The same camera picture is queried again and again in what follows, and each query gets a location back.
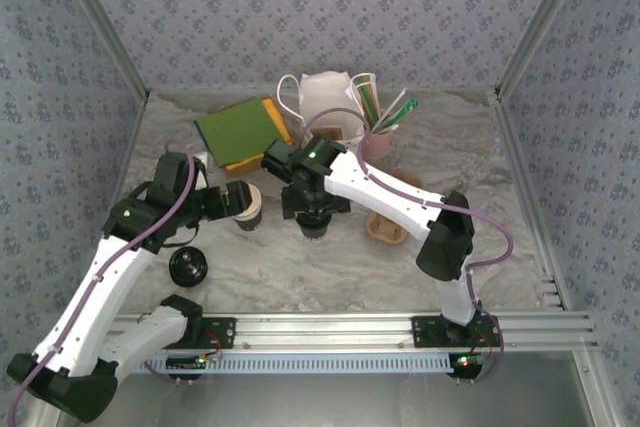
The brown pulp cup carrier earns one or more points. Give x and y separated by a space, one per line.
382 232

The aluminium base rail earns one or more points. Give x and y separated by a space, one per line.
325 332

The yellow paper napkin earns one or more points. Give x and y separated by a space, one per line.
277 114

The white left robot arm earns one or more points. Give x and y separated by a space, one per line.
120 282

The aluminium frame post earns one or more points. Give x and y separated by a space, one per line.
103 22
542 22

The black and white paper cup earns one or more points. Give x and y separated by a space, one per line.
250 222
314 234

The small circuit board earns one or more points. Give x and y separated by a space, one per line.
185 363
465 362

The green striped paper straw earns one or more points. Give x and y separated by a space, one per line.
365 99

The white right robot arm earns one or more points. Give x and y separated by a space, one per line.
445 237

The green plastic stirrer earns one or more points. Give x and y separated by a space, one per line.
410 105

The white wrapped straw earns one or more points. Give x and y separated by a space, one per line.
395 106

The pink straw holder cup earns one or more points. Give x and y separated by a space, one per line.
376 144

